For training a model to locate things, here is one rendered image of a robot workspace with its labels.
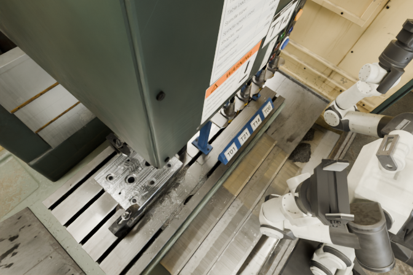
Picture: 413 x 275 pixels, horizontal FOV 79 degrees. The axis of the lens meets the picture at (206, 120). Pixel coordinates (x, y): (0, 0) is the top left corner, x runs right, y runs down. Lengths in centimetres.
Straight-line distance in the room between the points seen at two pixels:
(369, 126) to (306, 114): 54
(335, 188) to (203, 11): 42
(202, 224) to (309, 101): 96
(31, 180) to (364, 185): 159
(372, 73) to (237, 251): 95
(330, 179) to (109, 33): 47
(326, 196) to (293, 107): 115
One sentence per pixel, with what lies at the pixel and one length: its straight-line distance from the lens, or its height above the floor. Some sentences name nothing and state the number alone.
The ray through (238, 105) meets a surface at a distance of 101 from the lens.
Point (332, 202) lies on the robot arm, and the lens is 55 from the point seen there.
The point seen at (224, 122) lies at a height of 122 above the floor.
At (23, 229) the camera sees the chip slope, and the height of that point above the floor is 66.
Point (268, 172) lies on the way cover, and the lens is 146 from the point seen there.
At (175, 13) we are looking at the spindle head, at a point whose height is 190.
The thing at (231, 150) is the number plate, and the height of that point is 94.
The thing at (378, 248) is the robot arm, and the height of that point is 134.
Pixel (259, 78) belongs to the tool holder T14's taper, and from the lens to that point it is 108.
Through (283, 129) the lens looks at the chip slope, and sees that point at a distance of 160.
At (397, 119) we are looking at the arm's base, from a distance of 113.
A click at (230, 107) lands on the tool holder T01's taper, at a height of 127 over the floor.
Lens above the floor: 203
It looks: 59 degrees down
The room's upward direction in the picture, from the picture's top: 11 degrees clockwise
